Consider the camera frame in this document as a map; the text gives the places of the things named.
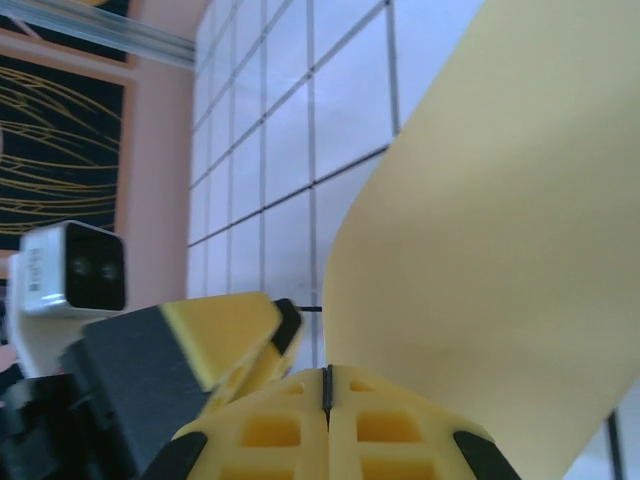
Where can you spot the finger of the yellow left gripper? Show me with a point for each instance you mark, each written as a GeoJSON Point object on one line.
{"type": "Point", "coordinates": [145, 360]}
{"type": "Point", "coordinates": [287, 320]}

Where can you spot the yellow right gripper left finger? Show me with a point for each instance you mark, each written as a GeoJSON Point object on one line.
{"type": "Point", "coordinates": [265, 435]}

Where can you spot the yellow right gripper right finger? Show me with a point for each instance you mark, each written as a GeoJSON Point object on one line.
{"type": "Point", "coordinates": [390, 435]}

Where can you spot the yellow cloth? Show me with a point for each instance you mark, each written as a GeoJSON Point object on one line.
{"type": "Point", "coordinates": [500, 225]}

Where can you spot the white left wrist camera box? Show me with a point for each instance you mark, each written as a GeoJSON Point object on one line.
{"type": "Point", "coordinates": [80, 270]}

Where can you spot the aluminium frame post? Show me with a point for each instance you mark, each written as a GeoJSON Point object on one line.
{"type": "Point", "coordinates": [100, 35]}

